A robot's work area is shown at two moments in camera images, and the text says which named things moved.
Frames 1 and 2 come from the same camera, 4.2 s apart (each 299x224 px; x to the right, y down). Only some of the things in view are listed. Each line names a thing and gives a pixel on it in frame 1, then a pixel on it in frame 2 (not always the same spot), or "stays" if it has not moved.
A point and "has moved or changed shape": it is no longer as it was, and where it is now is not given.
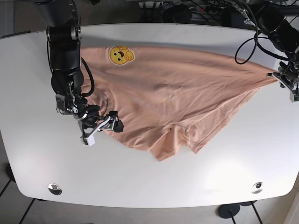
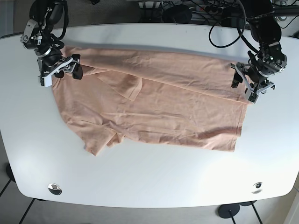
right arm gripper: (289, 76) -> (253, 86)
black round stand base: (224, 210) stays
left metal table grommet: (54, 188) stays
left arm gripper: (100, 123) -> (67, 64)
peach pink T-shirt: (168, 101) has moved or changed shape
